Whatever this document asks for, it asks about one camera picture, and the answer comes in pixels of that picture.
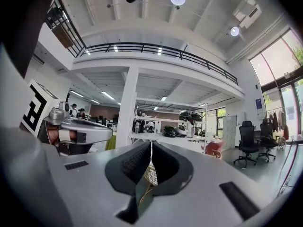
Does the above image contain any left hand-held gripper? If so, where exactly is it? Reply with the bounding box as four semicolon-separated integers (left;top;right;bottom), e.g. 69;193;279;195
19;79;114;157

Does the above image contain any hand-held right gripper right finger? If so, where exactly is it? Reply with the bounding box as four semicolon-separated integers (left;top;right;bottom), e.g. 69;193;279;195
151;140;194;197

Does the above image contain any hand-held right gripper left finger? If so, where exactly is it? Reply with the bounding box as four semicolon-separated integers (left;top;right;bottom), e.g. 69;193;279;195
105;140;152;225

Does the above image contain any woven rattan chair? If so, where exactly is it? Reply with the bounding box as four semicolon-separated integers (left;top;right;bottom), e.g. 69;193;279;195
138;163;159;207

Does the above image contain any pink chair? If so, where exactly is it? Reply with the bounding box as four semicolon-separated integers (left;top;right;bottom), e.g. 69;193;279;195
201;140;225;160

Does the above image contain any black office chair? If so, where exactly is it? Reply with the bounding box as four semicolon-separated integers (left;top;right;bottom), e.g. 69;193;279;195
233;120;258;169
256;118;279;163

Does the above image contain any person's left hand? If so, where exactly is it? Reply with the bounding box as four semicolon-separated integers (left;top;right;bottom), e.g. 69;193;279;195
46;129;78;144

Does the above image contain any green cloth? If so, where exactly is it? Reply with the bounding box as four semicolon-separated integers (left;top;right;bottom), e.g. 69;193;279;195
105;134;117;151

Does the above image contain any white square pillar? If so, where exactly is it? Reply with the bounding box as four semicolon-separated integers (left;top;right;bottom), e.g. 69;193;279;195
116;66;140;149

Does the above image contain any white shelving rack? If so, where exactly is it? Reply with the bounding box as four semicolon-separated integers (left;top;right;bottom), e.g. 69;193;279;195
132;97;209;151

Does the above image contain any white locker cabinet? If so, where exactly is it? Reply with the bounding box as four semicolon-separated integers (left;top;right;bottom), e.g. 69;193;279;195
222;114;238;150

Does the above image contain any black balcony railing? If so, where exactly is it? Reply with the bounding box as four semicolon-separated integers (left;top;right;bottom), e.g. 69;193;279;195
45;0;239;87

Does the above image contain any clothes rack with garments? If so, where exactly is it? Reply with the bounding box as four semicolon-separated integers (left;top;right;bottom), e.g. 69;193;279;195
267;107;290;140

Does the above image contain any person's dark clothing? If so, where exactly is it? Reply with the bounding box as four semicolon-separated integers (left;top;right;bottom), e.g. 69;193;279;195
0;0;65;79

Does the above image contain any large glass window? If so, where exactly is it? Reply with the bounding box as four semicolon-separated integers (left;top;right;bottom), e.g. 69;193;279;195
249;29;303;137

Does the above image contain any white ceiling air conditioner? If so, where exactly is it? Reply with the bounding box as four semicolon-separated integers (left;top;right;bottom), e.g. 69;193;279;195
232;0;263;29

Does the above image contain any blue wall poster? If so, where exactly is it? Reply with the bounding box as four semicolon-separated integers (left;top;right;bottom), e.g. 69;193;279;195
255;98;264;114

